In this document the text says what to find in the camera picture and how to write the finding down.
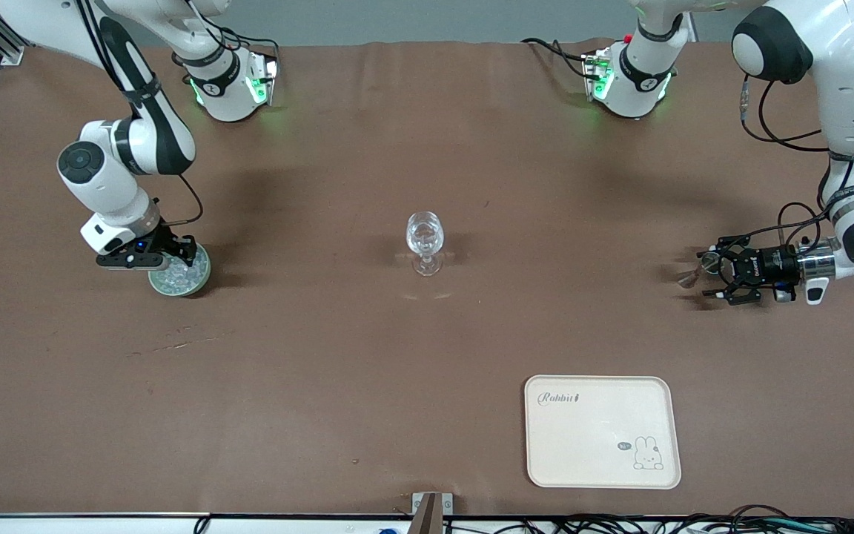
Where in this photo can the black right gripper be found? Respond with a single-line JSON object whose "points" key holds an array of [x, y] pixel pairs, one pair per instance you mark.
{"points": [[165, 239]]}

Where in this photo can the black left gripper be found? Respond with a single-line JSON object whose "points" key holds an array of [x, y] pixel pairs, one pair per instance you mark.
{"points": [[770, 262]]}

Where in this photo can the steel double jigger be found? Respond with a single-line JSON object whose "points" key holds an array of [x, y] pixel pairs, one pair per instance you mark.
{"points": [[689, 279]]}

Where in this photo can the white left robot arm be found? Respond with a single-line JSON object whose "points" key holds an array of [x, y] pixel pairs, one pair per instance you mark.
{"points": [[842, 67]]}

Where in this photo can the clear ice cubes pile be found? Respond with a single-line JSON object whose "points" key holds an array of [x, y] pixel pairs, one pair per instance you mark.
{"points": [[179, 278]]}

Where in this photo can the clear stemmed wine glass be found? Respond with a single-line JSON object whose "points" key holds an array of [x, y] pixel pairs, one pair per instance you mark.
{"points": [[425, 233]]}

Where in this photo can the round green bowl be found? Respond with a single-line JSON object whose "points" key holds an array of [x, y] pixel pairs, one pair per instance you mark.
{"points": [[182, 291]]}

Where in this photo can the brown table cover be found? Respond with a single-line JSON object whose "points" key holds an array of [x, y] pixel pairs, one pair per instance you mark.
{"points": [[323, 371]]}

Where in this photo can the cream rabbit print tray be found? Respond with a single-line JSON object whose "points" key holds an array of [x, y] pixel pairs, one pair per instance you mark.
{"points": [[583, 452]]}

